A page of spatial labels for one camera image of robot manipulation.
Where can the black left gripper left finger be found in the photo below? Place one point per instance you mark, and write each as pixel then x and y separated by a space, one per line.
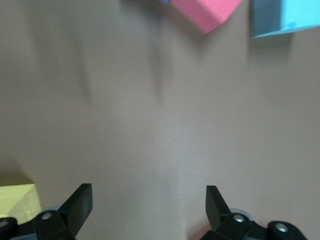
pixel 75 212

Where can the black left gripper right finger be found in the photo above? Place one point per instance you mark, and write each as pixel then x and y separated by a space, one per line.
pixel 220 212

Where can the yellow foam cube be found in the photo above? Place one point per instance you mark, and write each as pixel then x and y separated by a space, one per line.
pixel 17 200

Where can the cyan foam cube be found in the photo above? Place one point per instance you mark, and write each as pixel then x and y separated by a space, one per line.
pixel 285 17

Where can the red foam cube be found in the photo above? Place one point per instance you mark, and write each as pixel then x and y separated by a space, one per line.
pixel 205 12

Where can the purple foam cube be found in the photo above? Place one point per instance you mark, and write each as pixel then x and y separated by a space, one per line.
pixel 165 1

